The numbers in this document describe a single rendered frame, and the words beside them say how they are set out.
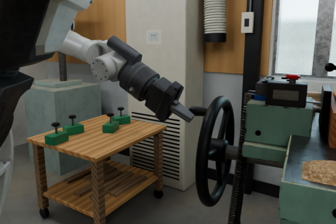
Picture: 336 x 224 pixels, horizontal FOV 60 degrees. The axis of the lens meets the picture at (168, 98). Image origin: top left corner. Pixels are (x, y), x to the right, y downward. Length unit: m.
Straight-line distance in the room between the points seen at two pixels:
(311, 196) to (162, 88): 0.41
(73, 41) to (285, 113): 0.59
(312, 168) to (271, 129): 0.21
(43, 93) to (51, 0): 2.08
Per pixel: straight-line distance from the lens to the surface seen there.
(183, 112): 0.72
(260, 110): 0.67
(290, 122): 0.67
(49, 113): 2.51
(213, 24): 1.99
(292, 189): 0.47
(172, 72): 2.03
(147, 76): 0.73
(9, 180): 0.72
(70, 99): 2.51
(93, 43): 0.85
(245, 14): 2.01
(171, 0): 2.04
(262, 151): 0.67
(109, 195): 1.87
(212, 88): 2.23
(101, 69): 0.77
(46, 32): 0.49
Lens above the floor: 1.10
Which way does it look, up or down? 11 degrees down
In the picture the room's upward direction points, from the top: straight up
